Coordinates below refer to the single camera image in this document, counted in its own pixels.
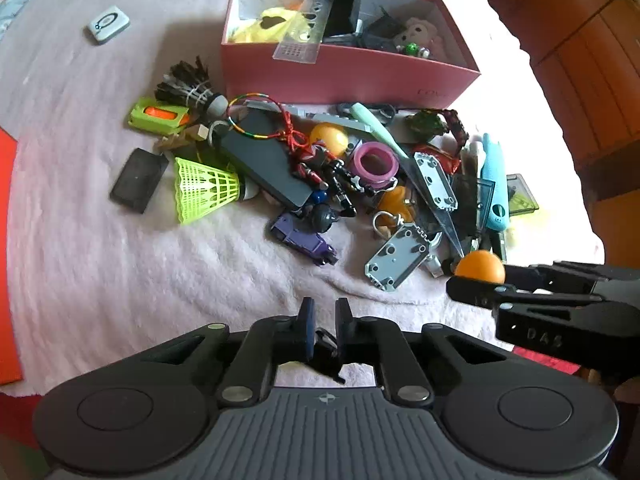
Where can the clear triangle ruler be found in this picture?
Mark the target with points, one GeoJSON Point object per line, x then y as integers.
{"type": "Point", "coordinates": [445, 225]}

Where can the grey toy brick plate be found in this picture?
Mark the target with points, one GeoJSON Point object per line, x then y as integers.
{"type": "Point", "coordinates": [395, 260]}
{"type": "Point", "coordinates": [434, 180]}
{"type": "Point", "coordinates": [330, 119]}

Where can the transparent stencil ruler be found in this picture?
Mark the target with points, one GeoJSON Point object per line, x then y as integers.
{"type": "Point", "coordinates": [300, 45]}

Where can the pink tape roll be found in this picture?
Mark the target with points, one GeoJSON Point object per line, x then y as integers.
{"type": "Point", "coordinates": [361, 165]}

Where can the small green toy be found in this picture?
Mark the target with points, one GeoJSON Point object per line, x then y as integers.
{"type": "Point", "coordinates": [412, 50]}

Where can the black phone case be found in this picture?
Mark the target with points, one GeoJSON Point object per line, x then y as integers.
{"type": "Point", "coordinates": [137, 180]}

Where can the green frog toy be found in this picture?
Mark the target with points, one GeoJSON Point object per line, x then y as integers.
{"type": "Point", "coordinates": [425, 124]}

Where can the wooden block puzzle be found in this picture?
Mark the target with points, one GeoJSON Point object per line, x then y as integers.
{"type": "Point", "coordinates": [192, 134]}

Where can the red wrapper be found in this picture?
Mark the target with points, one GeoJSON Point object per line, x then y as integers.
{"type": "Point", "coordinates": [447, 164]}

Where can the black power bank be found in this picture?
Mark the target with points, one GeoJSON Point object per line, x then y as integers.
{"type": "Point", "coordinates": [260, 160]}

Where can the smoky transparent plastic box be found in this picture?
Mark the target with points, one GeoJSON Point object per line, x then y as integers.
{"type": "Point", "coordinates": [525, 195]}

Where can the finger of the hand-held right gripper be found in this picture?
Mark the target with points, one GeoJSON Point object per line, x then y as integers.
{"type": "Point", "coordinates": [475, 292]}
{"type": "Point", "coordinates": [542, 332]}

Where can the pink fleece blanket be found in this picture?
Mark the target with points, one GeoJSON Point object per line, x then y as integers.
{"type": "Point", "coordinates": [125, 285]}

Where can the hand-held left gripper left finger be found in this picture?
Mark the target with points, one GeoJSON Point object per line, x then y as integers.
{"type": "Point", "coordinates": [306, 325]}

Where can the neon green plastic shuttlecock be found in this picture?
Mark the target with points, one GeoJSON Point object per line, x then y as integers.
{"type": "Point", "coordinates": [205, 187]}

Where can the keyring with wooden charm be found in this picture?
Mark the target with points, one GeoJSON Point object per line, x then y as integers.
{"type": "Point", "coordinates": [384, 230]}

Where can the silver metal piece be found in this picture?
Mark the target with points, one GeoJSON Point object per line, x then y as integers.
{"type": "Point", "coordinates": [434, 265]}

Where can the red board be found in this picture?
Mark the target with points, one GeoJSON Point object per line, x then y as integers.
{"type": "Point", "coordinates": [7, 260]}

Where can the black pouch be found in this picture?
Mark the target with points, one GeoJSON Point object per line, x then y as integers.
{"type": "Point", "coordinates": [380, 30]}

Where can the mint green plastic stick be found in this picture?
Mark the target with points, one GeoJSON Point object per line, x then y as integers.
{"type": "Point", "coordinates": [372, 125]}

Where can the black ball toy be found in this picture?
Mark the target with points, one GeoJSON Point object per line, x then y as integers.
{"type": "Point", "coordinates": [324, 219]}

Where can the small black object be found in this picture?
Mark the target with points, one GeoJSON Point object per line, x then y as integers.
{"type": "Point", "coordinates": [327, 355]}

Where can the wooden cabinet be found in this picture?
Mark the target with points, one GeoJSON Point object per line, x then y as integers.
{"type": "Point", "coordinates": [590, 60]}

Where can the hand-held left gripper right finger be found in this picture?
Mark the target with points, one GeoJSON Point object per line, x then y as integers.
{"type": "Point", "coordinates": [342, 325]}

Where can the black feather shuttlecock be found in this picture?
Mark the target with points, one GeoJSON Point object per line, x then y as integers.
{"type": "Point", "coordinates": [185, 82]}

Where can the orange yellow plastic toy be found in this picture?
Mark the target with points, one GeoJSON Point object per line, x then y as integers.
{"type": "Point", "coordinates": [392, 200]}

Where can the pink cardboard box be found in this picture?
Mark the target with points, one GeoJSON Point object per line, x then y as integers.
{"type": "Point", "coordinates": [350, 77]}

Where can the orange ball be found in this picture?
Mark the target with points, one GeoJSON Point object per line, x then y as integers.
{"type": "Point", "coordinates": [297, 5]}
{"type": "Point", "coordinates": [480, 266]}
{"type": "Point", "coordinates": [327, 137]}

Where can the black open box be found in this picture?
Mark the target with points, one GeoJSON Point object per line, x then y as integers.
{"type": "Point", "coordinates": [345, 15]}

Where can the beige plush toy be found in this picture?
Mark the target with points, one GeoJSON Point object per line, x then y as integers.
{"type": "Point", "coordinates": [420, 30]}

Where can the black toy figure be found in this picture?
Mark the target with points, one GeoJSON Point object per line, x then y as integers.
{"type": "Point", "coordinates": [340, 175]}

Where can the purple toy car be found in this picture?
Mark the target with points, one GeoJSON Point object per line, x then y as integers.
{"type": "Point", "coordinates": [300, 237]}

